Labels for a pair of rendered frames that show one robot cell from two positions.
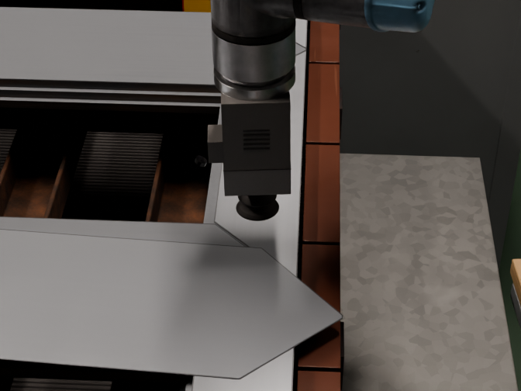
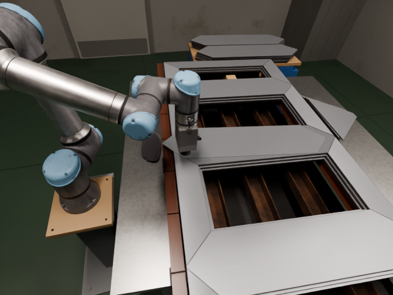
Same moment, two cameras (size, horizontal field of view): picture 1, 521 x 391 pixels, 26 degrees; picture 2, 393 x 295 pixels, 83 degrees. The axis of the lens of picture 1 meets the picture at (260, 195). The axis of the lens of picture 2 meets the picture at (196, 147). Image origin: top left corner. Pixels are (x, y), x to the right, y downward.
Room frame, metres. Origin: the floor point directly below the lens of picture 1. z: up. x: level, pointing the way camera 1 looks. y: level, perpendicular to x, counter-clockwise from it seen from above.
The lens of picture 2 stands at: (1.43, -0.10, 1.52)
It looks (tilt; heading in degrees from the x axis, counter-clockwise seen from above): 47 degrees down; 166
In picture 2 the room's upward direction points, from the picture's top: 4 degrees clockwise
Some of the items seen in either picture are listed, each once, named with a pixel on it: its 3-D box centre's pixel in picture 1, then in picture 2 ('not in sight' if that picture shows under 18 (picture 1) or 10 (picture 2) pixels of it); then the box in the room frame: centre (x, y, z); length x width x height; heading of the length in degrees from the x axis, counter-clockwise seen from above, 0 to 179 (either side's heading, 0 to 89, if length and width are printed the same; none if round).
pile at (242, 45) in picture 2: not in sight; (242, 48); (-0.17, 0.64, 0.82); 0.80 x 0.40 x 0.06; 87
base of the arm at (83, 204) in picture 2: not in sight; (77, 190); (0.88, -0.43, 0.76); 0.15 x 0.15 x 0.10
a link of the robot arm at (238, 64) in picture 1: (253, 45); (186, 114); (0.88, 0.01, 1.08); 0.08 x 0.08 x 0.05
